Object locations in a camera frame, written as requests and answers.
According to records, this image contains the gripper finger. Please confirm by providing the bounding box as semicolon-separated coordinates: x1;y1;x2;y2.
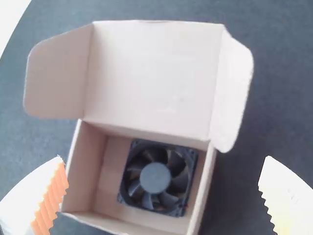
257;155;313;235
0;155;68;235

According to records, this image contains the black square fan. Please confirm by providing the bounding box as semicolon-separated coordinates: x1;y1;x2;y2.
116;139;199;218

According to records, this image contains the cardboard box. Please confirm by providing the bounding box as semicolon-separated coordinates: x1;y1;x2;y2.
22;20;254;235

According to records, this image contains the black mat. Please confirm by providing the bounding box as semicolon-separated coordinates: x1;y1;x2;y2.
0;0;313;235

